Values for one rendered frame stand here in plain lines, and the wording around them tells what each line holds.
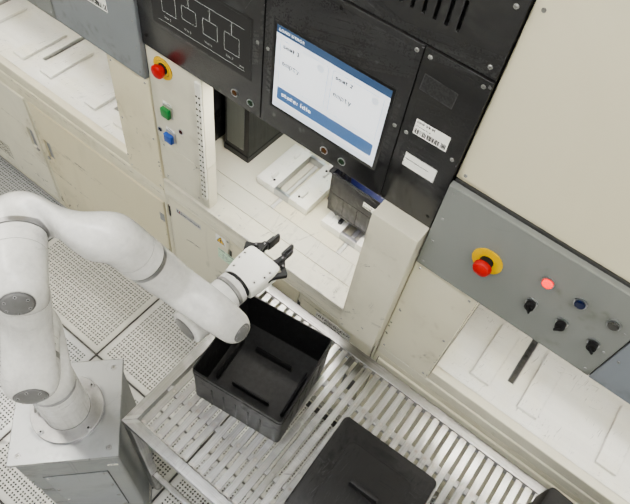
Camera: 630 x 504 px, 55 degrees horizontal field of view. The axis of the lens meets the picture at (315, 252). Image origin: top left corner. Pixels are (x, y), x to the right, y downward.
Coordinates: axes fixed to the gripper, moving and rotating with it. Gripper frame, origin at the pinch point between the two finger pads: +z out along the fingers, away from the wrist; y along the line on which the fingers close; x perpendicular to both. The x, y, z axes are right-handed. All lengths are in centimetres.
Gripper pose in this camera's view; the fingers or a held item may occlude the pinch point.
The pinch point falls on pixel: (280, 246)
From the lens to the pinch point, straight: 150.9
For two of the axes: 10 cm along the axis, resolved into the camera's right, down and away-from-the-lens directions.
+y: 7.5, 5.9, -3.0
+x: 1.1, -5.6, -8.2
